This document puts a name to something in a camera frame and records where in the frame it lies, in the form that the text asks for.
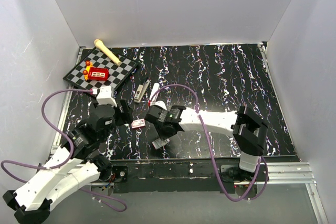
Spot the purple cable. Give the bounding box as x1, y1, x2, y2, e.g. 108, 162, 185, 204
149, 84, 269, 202
1, 89, 128, 213

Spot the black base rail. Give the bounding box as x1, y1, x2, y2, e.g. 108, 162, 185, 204
81, 157, 271, 195

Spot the black white chessboard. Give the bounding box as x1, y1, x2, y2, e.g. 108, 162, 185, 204
63, 48, 139, 90

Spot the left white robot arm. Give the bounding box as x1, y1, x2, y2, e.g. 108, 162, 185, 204
3, 99, 133, 223

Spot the right aluminium frame rail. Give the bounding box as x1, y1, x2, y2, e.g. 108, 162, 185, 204
233, 162, 316, 184

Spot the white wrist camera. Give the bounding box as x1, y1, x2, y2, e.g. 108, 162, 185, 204
96, 86, 117, 108
153, 101, 167, 110

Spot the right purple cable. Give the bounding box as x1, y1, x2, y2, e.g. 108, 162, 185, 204
149, 84, 269, 202

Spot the red white staple box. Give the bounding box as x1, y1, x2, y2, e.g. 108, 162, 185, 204
131, 119, 145, 129

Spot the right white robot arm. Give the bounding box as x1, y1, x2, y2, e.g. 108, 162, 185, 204
145, 105, 268, 181

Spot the staple box tray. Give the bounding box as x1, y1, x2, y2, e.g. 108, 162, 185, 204
152, 138, 170, 150

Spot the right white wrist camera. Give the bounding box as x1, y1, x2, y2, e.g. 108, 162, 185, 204
153, 101, 167, 110

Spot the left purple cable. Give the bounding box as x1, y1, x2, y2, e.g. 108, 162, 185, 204
1, 89, 128, 213

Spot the red yellow toy bus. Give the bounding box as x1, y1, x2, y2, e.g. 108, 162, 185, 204
82, 61, 109, 81

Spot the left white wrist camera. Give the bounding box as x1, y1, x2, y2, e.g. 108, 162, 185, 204
96, 86, 117, 108

